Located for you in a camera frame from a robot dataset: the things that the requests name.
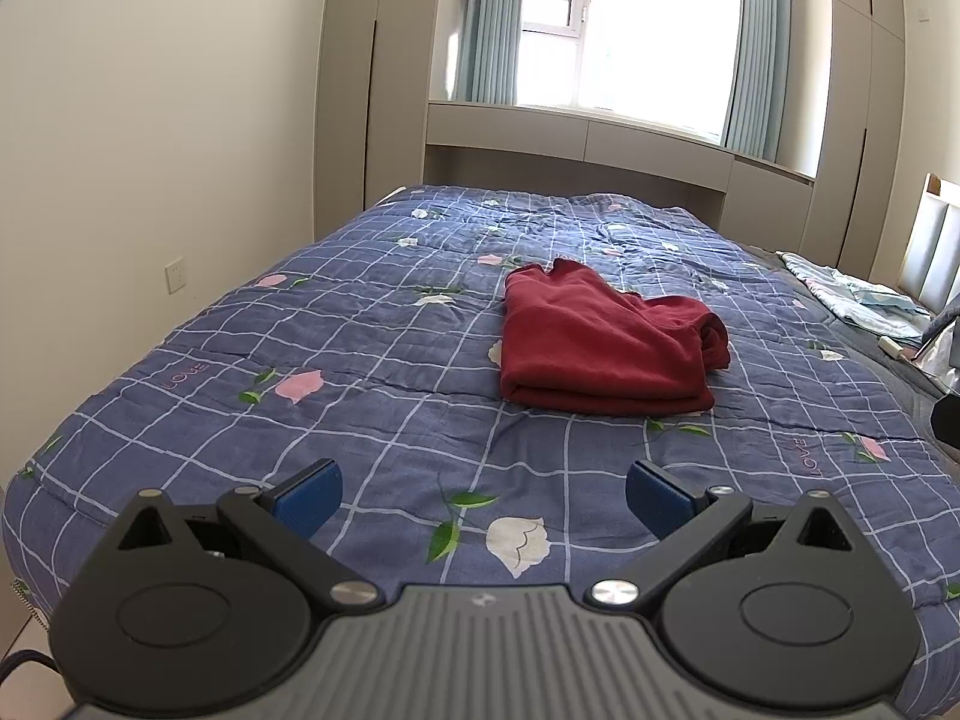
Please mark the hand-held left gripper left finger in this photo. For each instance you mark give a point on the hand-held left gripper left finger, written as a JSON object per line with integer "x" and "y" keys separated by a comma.
{"x": 309, "y": 499}

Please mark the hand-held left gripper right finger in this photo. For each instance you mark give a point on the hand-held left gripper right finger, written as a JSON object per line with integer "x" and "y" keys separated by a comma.
{"x": 656, "y": 499}

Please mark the red long-sleeve shirt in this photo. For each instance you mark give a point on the red long-sleeve shirt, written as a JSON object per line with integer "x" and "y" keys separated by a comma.
{"x": 600, "y": 345}

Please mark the grey quilted blanket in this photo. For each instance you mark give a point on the grey quilted blanket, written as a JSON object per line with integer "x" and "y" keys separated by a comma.
{"x": 945, "y": 345}

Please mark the white charger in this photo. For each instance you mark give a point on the white charger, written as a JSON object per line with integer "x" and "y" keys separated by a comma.
{"x": 892, "y": 349}

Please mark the light blue patterned cloth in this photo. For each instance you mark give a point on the light blue patterned cloth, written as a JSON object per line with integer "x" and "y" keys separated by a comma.
{"x": 847, "y": 292}

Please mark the blue floral checked quilt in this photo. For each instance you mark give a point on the blue floral checked quilt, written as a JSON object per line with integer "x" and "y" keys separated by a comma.
{"x": 300, "y": 330}

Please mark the padded grey headboard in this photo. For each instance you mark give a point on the padded grey headboard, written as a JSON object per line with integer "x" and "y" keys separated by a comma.
{"x": 937, "y": 247}

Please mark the beige wardrobe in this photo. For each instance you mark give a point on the beige wardrobe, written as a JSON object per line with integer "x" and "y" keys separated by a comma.
{"x": 352, "y": 75}
{"x": 855, "y": 105}

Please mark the light blue curtain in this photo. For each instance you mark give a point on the light blue curtain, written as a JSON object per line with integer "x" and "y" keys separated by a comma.
{"x": 757, "y": 52}
{"x": 491, "y": 22}

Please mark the window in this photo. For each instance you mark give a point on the window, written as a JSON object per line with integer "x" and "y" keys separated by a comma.
{"x": 645, "y": 30}

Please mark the white wall socket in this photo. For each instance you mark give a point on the white wall socket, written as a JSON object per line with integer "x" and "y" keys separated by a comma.
{"x": 176, "y": 275}

